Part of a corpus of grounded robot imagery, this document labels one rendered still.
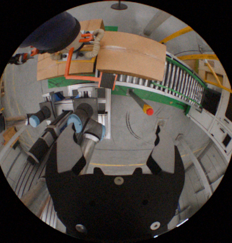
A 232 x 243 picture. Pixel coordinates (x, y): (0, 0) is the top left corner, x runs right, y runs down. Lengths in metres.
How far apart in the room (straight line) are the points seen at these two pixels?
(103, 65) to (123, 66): 0.16
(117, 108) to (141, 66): 1.23
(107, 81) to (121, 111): 1.41
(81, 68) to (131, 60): 0.71
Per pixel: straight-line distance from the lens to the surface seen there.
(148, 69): 0.74
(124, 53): 0.72
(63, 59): 0.69
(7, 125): 0.86
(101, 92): 1.46
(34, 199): 0.30
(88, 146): 0.45
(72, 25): 0.44
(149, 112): 0.71
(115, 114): 1.80
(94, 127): 0.49
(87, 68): 1.16
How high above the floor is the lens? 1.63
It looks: 59 degrees down
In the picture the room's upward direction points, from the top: 179 degrees counter-clockwise
